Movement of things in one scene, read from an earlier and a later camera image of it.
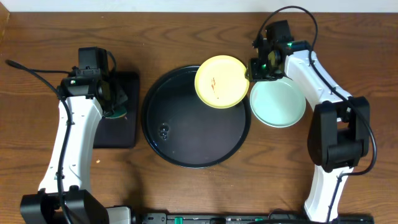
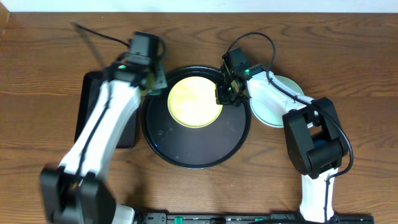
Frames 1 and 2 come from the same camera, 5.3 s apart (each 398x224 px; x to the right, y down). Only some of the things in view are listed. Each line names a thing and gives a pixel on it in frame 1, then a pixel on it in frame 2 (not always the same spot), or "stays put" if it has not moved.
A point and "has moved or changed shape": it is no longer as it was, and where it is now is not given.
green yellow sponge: (119, 111) has moved or changed shape
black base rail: (245, 218) stays put
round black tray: (185, 130) stays put
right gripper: (255, 74) -> (220, 98)
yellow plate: (221, 82) has moved or changed shape
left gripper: (117, 101) -> (154, 83)
